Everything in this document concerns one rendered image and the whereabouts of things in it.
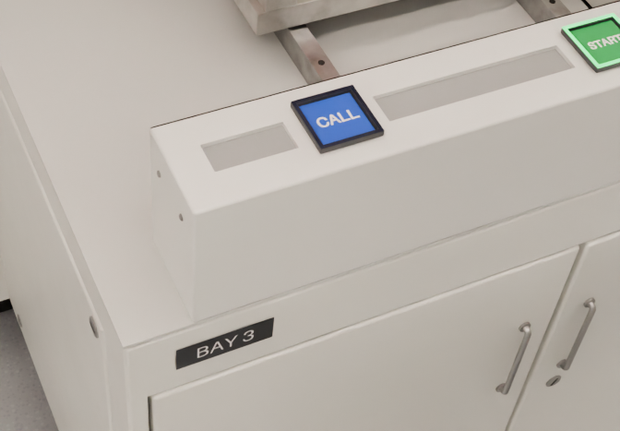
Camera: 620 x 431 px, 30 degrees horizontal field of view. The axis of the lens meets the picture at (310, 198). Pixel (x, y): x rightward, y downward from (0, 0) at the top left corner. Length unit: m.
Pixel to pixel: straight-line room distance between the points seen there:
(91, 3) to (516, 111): 0.49
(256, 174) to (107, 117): 0.27
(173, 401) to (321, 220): 0.23
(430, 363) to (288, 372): 0.19
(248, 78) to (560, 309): 0.42
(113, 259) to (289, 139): 0.20
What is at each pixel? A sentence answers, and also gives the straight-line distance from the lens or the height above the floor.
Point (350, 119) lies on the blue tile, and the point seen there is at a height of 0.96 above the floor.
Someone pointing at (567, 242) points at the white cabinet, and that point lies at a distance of 1.17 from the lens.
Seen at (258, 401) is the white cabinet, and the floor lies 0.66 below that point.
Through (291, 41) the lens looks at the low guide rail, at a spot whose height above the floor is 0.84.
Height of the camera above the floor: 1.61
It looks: 49 degrees down
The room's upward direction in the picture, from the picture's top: 7 degrees clockwise
